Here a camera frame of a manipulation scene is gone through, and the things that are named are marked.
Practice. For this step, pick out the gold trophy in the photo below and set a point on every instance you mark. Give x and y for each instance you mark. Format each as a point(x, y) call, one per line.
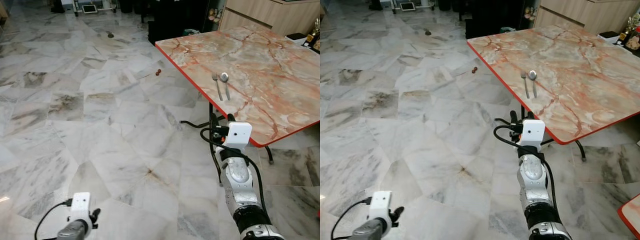
point(629, 30)
point(314, 32)

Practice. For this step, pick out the steel fork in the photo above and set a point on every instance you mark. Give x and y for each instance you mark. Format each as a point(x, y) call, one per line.
point(525, 84)
point(217, 86)

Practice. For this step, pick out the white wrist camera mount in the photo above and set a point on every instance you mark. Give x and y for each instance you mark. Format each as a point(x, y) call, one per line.
point(533, 134)
point(381, 205)
point(238, 136)
point(80, 206)

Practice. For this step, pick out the black furniture block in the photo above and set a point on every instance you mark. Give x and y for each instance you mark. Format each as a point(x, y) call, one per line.
point(175, 22)
point(492, 20)

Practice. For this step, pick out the marble folding table red edge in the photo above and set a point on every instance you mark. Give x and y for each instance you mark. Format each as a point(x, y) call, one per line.
point(631, 214)
point(575, 72)
point(260, 75)

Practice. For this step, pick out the white framed tablet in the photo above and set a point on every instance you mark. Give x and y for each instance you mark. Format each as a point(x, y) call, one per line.
point(406, 6)
point(90, 8)

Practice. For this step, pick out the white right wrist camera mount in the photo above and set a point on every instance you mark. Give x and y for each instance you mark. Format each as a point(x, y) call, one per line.
point(533, 134)
point(238, 136)

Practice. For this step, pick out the steel spoon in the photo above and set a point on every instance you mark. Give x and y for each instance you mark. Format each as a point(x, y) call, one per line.
point(533, 76)
point(225, 80)

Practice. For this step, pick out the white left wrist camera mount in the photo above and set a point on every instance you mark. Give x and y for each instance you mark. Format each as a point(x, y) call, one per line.
point(381, 205)
point(80, 206)

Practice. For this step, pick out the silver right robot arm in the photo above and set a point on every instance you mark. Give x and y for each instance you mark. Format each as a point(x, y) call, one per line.
point(245, 190)
point(537, 190)

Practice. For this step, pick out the light wood cabinet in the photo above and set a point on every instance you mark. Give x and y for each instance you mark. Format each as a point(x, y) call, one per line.
point(270, 12)
point(585, 12)

